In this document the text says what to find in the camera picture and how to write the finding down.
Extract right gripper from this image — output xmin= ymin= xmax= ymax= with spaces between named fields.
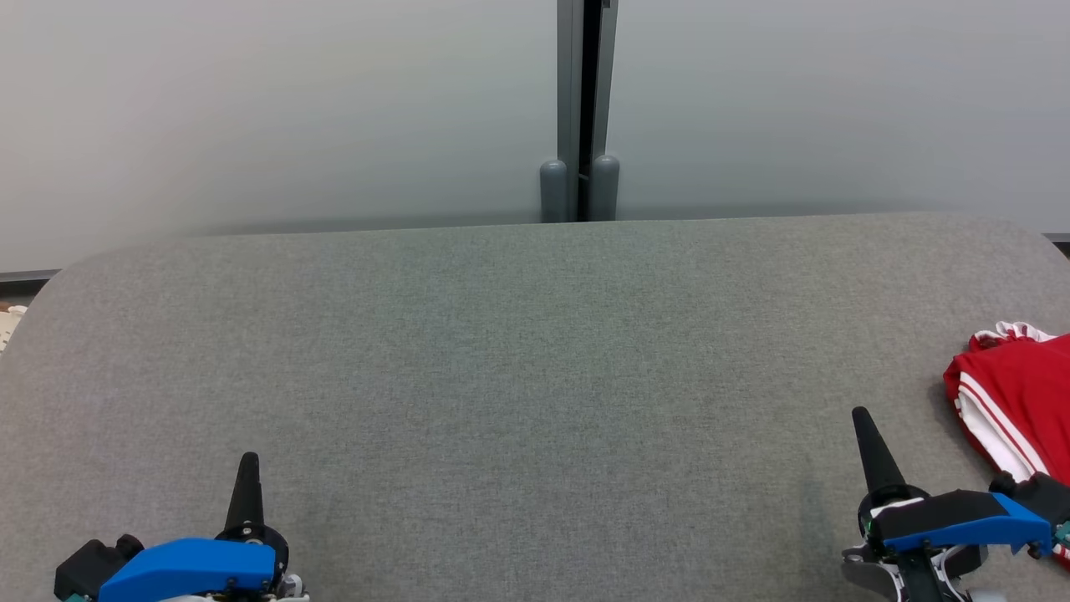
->
xmin=840 ymin=406 xmax=989 ymax=602

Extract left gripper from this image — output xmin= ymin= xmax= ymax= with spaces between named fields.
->
xmin=216 ymin=451 xmax=310 ymax=602

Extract red Bulls basketball jersey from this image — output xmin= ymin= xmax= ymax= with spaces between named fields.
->
xmin=943 ymin=333 xmax=1070 ymax=563

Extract white perforated laundry basket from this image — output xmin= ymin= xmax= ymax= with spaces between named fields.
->
xmin=0 ymin=305 xmax=28 ymax=352

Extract grey partition post with cylinder feet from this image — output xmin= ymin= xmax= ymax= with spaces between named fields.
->
xmin=539 ymin=0 xmax=621 ymax=224

